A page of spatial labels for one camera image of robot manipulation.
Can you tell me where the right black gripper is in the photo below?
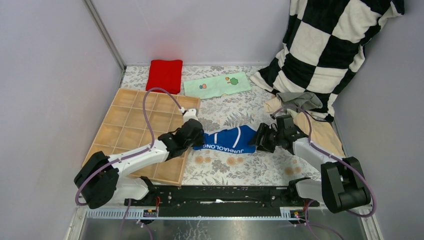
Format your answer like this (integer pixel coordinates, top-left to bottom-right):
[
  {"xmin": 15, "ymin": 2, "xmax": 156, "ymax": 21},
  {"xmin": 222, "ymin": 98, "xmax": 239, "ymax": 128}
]
[{"xmin": 246, "ymin": 122, "xmax": 284, "ymax": 154}]

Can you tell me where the blue underwear with white lettering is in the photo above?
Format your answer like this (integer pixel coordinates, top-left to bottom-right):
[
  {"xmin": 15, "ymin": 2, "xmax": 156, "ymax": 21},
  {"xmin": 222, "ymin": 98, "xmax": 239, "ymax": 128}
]
[{"xmin": 192, "ymin": 125, "xmax": 257, "ymax": 154}]

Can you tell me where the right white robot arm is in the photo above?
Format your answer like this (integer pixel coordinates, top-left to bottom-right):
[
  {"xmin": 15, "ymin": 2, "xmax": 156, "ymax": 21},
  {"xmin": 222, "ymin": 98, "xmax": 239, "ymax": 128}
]
[{"xmin": 249, "ymin": 115, "xmax": 372, "ymax": 213}]

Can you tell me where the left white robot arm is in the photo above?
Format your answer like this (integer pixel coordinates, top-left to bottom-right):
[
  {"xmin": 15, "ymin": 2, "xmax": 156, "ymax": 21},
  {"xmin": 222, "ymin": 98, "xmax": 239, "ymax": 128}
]
[{"xmin": 74, "ymin": 119, "xmax": 204, "ymax": 209}]

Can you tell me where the grey crumpled cloth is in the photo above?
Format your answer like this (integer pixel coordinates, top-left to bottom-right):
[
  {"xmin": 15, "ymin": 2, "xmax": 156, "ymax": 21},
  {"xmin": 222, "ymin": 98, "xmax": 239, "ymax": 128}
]
[{"xmin": 276, "ymin": 92, "xmax": 323, "ymax": 110}]

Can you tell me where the beige cloth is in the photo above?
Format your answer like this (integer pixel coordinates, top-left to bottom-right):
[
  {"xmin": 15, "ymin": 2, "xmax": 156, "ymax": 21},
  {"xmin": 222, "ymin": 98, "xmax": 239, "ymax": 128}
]
[{"xmin": 263, "ymin": 97, "xmax": 346, "ymax": 158}]

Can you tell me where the red folded cloth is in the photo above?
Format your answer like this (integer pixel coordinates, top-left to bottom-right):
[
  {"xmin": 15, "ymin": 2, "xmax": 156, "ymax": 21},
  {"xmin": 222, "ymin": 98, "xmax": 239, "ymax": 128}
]
[{"xmin": 145, "ymin": 59, "xmax": 183, "ymax": 95}]

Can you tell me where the light green patterned cloth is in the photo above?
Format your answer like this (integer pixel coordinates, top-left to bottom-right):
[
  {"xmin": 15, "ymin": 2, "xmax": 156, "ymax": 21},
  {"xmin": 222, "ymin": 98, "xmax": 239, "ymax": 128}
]
[{"xmin": 183, "ymin": 72, "xmax": 252, "ymax": 100}]

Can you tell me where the wooden compartment tray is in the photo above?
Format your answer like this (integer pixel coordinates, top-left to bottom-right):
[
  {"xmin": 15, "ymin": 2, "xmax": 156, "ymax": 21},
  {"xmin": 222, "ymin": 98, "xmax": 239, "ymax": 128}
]
[{"xmin": 81, "ymin": 87, "xmax": 202, "ymax": 187}]

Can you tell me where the black white checkered blanket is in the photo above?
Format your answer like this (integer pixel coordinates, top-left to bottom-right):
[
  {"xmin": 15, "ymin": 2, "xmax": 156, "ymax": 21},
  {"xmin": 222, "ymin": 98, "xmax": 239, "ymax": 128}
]
[{"xmin": 250, "ymin": 0, "xmax": 405, "ymax": 122}]

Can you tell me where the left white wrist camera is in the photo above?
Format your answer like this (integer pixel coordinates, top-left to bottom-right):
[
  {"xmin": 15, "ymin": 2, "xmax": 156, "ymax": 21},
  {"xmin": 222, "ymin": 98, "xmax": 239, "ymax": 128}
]
[{"xmin": 180, "ymin": 107, "xmax": 199, "ymax": 124}]

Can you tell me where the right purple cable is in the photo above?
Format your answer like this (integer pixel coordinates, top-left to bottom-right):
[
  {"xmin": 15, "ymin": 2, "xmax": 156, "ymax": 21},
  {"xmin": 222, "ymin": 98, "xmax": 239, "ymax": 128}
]
[{"xmin": 270, "ymin": 105, "xmax": 378, "ymax": 240}]

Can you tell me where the purple cable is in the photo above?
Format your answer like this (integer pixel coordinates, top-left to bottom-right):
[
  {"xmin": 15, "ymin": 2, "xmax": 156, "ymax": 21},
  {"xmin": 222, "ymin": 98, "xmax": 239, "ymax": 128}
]
[
  {"xmin": 270, "ymin": 105, "xmax": 378, "ymax": 240},
  {"xmin": 74, "ymin": 87, "xmax": 186, "ymax": 207}
]

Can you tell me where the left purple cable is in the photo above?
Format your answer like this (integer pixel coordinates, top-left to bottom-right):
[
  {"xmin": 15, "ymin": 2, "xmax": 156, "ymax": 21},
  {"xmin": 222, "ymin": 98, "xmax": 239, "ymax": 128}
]
[{"xmin": 74, "ymin": 87, "xmax": 186, "ymax": 207}]

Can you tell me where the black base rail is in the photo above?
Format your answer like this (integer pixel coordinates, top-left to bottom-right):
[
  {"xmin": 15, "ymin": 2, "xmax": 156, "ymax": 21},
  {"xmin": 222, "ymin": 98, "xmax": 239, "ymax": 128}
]
[{"xmin": 124, "ymin": 185, "xmax": 309, "ymax": 218}]

